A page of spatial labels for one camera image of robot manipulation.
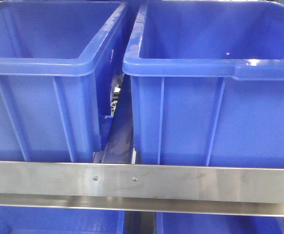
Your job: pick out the lower blue plastic bin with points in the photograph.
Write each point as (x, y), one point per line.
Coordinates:
(31, 220)

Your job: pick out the blue plastic bin left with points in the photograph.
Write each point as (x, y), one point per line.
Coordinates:
(58, 59)

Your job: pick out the blue plastic bin right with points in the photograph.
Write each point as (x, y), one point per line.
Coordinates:
(207, 80)

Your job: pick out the blue plastic bin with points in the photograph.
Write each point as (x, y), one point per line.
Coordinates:
(58, 59)
(31, 220)
(207, 80)

